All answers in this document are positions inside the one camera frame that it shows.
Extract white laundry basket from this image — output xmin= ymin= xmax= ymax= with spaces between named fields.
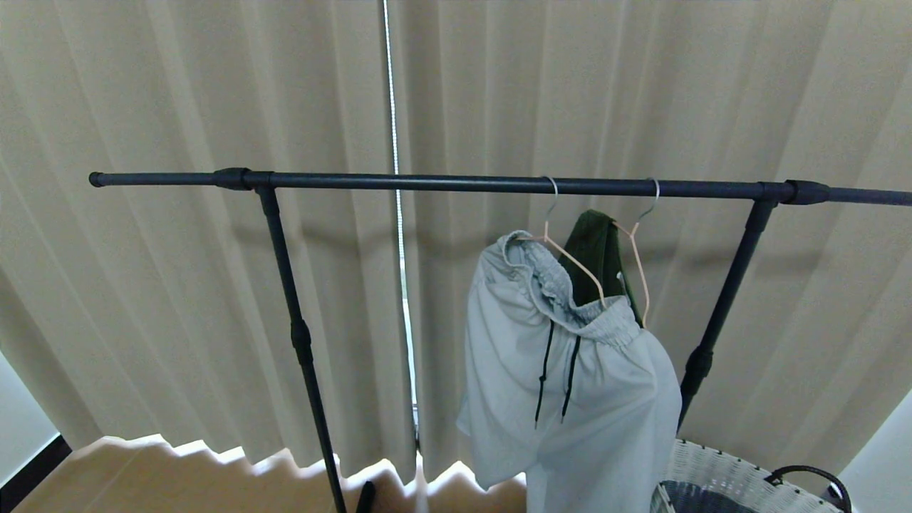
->
xmin=650 ymin=438 xmax=854 ymax=513

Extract pink clothes hanger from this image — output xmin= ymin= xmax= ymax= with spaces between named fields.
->
xmin=524 ymin=175 xmax=608 ymax=309
xmin=611 ymin=177 xmax=662 ymax=329

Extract green shirt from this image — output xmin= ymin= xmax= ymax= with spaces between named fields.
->
xmin=557 ymin=209 xmax=646 ymax=329

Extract black clothes rack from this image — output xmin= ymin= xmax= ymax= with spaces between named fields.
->
xmin=89 ymin=167 xmax=912 ymax=513

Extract pale grey shorts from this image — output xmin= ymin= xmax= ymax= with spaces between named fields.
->
xmin=456 ymin=229 xmax=683 ymax=513

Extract beige curtain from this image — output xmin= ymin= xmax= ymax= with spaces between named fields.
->
xmin=0 ymin=0 xmax=912 ymax=485

